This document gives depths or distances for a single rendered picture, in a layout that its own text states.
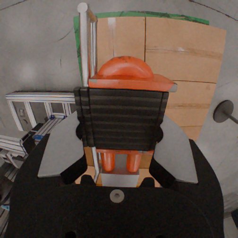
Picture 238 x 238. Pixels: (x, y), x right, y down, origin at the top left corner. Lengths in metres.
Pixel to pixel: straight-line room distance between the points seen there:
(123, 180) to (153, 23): 0.80
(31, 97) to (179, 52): 1.55
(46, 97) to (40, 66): 0.44
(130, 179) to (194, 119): 0.96
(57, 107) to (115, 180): 1.31
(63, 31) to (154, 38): 1.02
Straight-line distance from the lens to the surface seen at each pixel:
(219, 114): 2.10
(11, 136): 0.82
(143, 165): 0.45
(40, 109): 1.61
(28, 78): 1.83
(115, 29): 0.79
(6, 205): 0.70
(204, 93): 1.03
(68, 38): 1.46
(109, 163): 0.17
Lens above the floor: 1.31
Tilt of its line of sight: 59 degrees down
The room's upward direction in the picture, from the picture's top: 177 degrees counter-clockwise
